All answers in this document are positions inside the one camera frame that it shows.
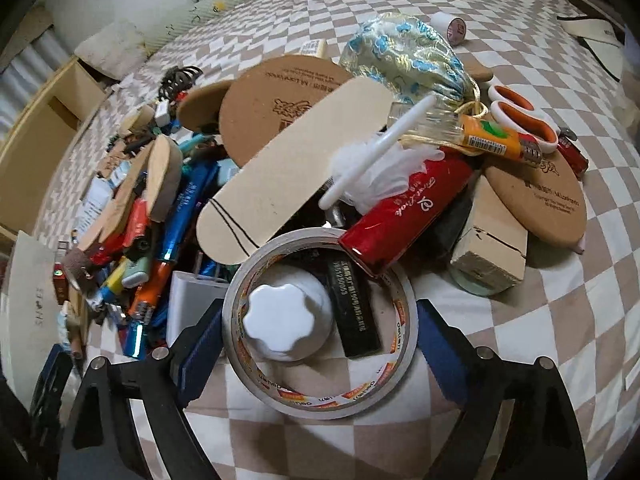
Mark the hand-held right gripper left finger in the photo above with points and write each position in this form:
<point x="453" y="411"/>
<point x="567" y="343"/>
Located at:
<point x="200" y="355"/>

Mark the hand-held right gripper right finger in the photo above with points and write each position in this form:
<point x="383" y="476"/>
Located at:
<point x="440" y="355"/>

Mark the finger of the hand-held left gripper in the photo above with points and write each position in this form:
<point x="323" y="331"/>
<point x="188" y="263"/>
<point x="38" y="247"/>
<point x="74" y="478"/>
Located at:
<point x="50" y="387"/>

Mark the white shoe box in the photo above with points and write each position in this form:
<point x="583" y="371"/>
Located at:
<point x="30" y="300"/>

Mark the white adhesive tape roll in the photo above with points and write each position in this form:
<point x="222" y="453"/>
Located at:
<point x="310" y="402"/>

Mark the white power adapter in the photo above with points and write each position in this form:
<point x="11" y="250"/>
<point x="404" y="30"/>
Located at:
<point x="192" y="305"/>

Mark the pale green jar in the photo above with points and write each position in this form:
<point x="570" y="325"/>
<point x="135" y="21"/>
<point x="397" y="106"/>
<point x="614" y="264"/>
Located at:
<point x="465" y="285"/>

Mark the white scalloped bottle cap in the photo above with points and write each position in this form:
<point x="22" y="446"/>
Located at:
<point x="285" y="317"/>

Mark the black rectangular lighter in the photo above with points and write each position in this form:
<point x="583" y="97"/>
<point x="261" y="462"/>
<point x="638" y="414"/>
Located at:
<point x="352" y="310"/>

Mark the pale wooden block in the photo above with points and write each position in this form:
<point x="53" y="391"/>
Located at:
<point x="492" y="250"/>

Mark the pile of lighters and pens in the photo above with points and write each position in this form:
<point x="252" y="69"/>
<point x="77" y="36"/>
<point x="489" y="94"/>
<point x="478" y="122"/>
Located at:
<point x="150" y="240"/>

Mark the checkered bed sheet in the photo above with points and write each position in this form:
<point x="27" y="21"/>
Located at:
<point x="575" y="310"/>

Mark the red bottle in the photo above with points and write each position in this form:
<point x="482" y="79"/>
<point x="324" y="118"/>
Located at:
<point x="405" y="215"/>

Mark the wooden oval block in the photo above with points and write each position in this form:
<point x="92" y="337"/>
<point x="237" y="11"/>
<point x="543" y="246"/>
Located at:
<point x="165" y="180"/>

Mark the round cork coaster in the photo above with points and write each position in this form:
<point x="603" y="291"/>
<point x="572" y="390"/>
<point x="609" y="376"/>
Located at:
<point x="200" y="102"/>
<point x="542" y="200"/>
<point x="270" y="105"/>

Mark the long wooden board black lines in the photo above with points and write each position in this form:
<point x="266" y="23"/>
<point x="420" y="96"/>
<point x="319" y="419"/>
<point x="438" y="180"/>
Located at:
<point x="280" y="180"/>

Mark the orange glue tube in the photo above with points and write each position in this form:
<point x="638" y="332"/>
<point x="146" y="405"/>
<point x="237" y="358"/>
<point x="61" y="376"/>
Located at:
<point x="487" y="140"/>

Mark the red lighter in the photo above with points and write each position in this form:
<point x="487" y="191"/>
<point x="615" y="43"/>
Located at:
<point x="575" y="157"/>

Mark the orange white scissors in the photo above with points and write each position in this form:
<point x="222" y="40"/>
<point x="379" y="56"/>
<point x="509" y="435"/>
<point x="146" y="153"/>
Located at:
<point x="530" y="127"/>

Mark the black hair claw clip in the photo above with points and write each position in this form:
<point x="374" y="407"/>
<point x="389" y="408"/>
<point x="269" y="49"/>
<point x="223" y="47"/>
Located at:
<point x="180" y="77"/>

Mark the blue gold brocade pouch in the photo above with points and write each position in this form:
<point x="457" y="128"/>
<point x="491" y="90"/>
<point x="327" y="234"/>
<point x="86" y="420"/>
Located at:
<point x="405" y="55"/>

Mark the beige pillow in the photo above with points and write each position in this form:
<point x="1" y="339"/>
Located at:
<point x="115" y="47"/>

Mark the white roll red end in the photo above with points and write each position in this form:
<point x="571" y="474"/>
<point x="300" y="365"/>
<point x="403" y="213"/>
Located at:
<point x="442" y="25"/>

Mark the pale patterned bolster pillow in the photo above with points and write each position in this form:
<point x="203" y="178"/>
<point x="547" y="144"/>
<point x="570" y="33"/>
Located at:
<point x="190" y="15"/>

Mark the beige flat bag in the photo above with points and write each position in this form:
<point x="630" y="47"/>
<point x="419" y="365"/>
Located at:
<point x="595" y="35"/>

